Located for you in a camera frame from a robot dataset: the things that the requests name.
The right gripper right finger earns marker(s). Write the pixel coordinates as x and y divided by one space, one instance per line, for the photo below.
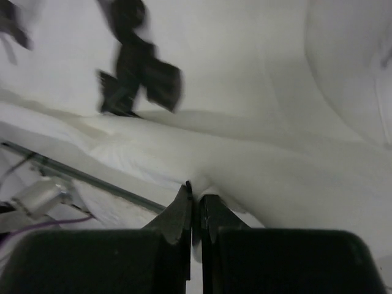
240 259

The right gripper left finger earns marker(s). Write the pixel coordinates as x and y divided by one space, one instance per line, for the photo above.
152 259

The white printed t shirt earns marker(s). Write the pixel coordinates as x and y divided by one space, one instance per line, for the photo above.
283 106

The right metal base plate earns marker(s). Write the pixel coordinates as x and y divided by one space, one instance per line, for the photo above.
39 198

